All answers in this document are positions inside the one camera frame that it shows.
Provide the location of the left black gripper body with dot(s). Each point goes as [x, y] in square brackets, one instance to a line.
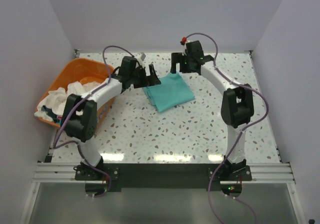
[137, 77]

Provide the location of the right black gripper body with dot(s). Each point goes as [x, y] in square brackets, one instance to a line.
[188, 60]

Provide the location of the teal t shirt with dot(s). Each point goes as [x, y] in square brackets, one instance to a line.
[172, 91]

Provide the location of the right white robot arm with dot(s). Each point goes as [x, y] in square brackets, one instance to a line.
[237, 105]

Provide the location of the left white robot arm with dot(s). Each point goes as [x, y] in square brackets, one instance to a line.
[80, 115]

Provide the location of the orange plastic laundry basket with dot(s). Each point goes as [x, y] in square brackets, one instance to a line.
[81, 70]

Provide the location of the white crumpled shirt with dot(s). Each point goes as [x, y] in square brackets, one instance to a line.
[56, 99]

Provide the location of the dark blue shirt in basket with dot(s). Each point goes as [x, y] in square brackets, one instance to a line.
[49, 113]

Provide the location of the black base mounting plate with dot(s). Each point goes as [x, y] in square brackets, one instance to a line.
[113, 177]

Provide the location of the aluminium frame rail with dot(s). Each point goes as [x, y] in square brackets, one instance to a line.
[267, 173]

